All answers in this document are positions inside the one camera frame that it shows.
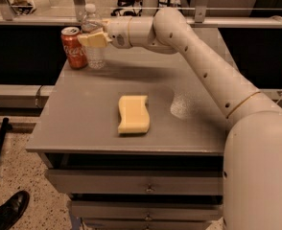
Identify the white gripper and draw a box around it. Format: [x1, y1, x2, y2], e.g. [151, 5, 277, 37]
[77, 16, 131, 49]

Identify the clear plastic water bottle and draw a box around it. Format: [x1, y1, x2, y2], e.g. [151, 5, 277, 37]
[82, 4, 105, 69]

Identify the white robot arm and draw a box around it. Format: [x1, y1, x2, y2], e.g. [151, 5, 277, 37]
[78, 8, 282, 230]

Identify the red coke can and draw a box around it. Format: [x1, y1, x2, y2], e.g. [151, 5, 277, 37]
[61, 27, 87, 69]

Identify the black office chair base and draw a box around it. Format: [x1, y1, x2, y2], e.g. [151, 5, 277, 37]
[111, 0, 142, 16]

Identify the yellow sponge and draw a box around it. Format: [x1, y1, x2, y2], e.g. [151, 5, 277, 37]
[118, 95, 150, 134]

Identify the grey drawer cabinet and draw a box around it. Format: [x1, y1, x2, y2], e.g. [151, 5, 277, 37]
[26, 47, 228, 216]

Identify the top grey drawer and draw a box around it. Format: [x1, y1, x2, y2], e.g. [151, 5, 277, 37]
[46, 170, 223, 196]

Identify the grey drawer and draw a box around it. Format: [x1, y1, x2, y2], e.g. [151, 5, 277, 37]
[84, 218, 223, 230]
[69, 201, 222, 221]
[46, 170, 223, 196]

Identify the middle grey drawer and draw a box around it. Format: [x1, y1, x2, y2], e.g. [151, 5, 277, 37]
[69, 201, 222, 221]

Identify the bottom grey drawer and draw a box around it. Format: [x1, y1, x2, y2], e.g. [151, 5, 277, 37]
[84, 218, 223, 230]

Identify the black leather shoe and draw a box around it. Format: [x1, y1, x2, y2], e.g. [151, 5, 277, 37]
[0, 191, 30, 230]

